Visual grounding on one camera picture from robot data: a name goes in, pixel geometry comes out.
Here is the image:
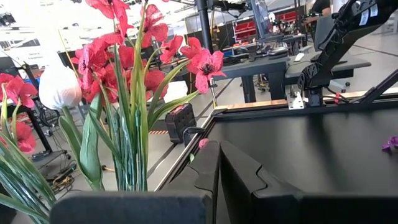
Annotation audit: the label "grey desk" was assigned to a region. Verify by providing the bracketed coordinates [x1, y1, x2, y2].
[214, 55, 292, 103]
[284, 51, 373, 91]

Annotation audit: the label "white artificial tulip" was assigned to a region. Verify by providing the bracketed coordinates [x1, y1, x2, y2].
[39, 60, 106, 191]

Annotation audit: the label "person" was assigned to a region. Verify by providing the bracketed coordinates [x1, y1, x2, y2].
[306, 0, 332, 24]

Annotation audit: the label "black aluminium table frame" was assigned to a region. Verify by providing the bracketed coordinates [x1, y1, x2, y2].
[154, 70, 398, 191]

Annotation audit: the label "black table mat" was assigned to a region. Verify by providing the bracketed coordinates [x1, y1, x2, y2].
[167, 107, 398, 197]

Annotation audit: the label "small red flower spray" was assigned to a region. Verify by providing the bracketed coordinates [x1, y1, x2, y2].
[0, 73, 57, 224]

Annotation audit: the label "black and red box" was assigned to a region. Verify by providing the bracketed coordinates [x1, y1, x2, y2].
[164, 102, 197, 144]

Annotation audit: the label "floor cable bundle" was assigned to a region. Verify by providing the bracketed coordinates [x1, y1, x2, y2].
[30, 149, 108, 195]

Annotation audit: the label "pink artificial tulip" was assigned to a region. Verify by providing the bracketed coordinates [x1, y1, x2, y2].
[188, 138, 210, 162]

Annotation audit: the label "large purple flower bunch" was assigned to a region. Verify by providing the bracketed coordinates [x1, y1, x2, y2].
[381, 136, 398, 152]

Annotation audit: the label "black support beam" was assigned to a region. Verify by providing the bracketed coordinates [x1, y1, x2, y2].
[195, 0, 215, 54]

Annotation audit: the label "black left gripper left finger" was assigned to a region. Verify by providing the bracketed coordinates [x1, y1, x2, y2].
[49, 139, 221, 224]

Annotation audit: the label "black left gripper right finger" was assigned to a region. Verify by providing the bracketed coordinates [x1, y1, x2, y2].
[220, 140, 398, 224]

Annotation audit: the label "red artificial flower bunch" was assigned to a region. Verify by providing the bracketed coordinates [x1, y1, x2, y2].
[70, 0, 228, 192]

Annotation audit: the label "red storage bins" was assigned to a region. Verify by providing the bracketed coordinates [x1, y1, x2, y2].
[233, 11, 299, 41]

